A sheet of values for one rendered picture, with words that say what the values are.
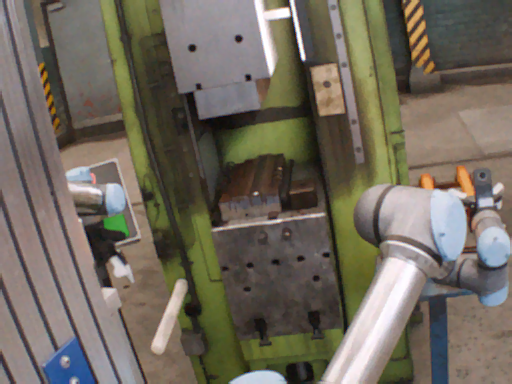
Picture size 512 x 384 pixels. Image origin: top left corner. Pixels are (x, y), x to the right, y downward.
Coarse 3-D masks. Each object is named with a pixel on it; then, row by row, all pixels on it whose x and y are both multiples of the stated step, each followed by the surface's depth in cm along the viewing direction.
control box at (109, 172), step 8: (112, 160) 201; (88, 168) 199; (96, 168) 200; (104, 168) 200; (112, 168) 201; (96, 176) 199; (104, 176) 200; (112, 176) 200; (120, 176) 201; (104, 184) 199; (120, 184) 200; (128, 200) 199; (128, 208) 199; (104, 216) 196; (128, 216) 198; (128, 224) 197; (136, 224) 198; (136, 232) 197; (128, 240) 196; (136, 240) 199
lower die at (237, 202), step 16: (256, 160) 237; (272, 160) 236; (240, 176) 226; (272, 176) 219; (224, 192) 217; (240, 192) 210; (272, 192) 204; (224, 208) 207; (240, 208) 207; (256, 208) 206; (272, 208) 206
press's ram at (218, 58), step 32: (160, 0) 185; (192, 0) 184; (224, 0) 183; (256, 0) 186; (192, 32) 188; (224, 32) 187; (256, 32) 186; (192, 64) 191; (224, 64) 190; (256, 64) 190
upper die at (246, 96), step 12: (240, 84) 192; (252, 84) 192; (264, 84) 214; (204, 96) 195; (216, 96) 194; (228, 96) 194; (240, 96) 194; (252, 96) 193; (264, 96) 209; (204, 108) 196; (216, 108) 196; (228, 108) 195; (240, 108) 195; (252, 108) 195
